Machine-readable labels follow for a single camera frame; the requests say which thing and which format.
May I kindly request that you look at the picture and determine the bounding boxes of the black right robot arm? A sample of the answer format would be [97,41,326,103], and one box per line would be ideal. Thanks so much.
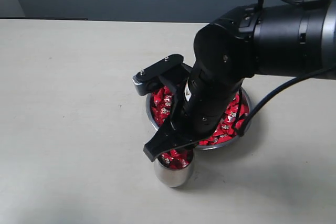
[137,0,335,161]

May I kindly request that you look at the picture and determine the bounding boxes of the red wrapped candies pile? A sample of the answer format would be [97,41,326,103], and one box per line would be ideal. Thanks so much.
[151,87,242,130]

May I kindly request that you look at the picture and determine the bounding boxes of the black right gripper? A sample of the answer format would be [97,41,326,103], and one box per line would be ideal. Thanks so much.
[143,61,245,162]

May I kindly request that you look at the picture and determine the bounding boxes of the steel cup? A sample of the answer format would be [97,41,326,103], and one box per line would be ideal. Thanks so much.
[154,157,194,188]

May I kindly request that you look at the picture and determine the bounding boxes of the red candies in cup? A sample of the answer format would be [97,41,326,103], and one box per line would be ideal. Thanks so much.
[159,150,194,170]

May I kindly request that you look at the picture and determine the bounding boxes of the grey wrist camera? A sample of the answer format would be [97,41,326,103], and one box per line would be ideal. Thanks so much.
[132,54,185,96]

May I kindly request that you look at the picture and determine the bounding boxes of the steel bowl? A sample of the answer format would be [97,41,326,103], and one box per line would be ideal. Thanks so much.
[145,88,253,151]

